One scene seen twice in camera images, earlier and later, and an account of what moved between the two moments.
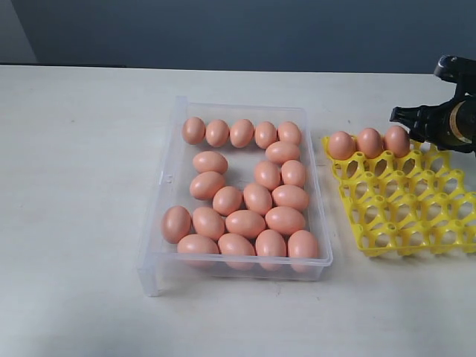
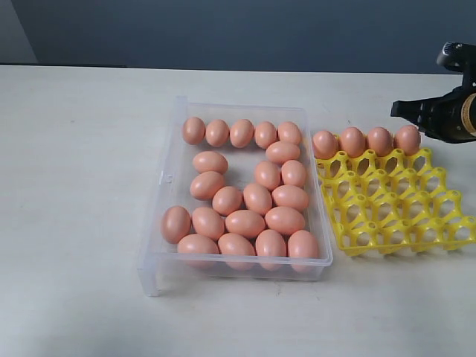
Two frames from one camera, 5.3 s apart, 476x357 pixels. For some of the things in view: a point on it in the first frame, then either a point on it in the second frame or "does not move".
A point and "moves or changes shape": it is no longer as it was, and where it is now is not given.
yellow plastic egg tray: [418, 203] moves or changes shape
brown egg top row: [242, 133] does not move
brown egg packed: [341, 145] -> [325, 145]
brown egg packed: [204, 184] -> [407, 137]
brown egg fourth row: [257, 198] does not move
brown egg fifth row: [208, 222] does not move
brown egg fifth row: [176, 222] does not move
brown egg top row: [193, 130] does not move
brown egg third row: [267, 174] does not move
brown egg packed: [397, 141] -> [380, 140]
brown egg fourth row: [227, 200] does not move
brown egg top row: [217, 132] does not move
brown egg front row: [235, 244] does not move
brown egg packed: [370, 143] -> [352, 141]
